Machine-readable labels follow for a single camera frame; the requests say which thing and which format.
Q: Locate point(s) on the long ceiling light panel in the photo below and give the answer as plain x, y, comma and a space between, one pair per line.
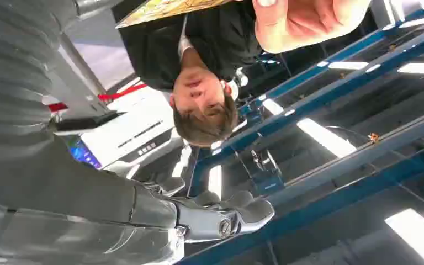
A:
420, 234
422, 68
325, 138
272, 106
347, 65

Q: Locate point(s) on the grey overhead rail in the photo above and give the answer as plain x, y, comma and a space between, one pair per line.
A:
362, 157

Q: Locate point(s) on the white machine with blue screen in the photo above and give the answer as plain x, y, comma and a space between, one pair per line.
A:
135, 135

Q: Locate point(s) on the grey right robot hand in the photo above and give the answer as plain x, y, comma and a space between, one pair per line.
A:
87, 219

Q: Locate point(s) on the red barrier strip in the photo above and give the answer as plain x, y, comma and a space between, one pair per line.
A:
124, 93

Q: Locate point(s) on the blue overhead beam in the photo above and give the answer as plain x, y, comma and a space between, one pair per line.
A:
343, 55
343, 86
343, 197

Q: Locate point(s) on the ribbed grey right arm sleeve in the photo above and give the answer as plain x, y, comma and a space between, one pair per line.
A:
11, 73

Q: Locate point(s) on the person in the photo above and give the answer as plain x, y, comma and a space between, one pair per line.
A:
215, 36

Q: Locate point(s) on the person's hand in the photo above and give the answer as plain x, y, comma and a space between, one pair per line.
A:
307, 25

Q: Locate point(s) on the blue hoist box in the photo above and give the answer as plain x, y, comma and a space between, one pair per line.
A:
270, 183

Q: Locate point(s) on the small orange rail clamp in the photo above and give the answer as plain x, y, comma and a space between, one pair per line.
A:
373, 137

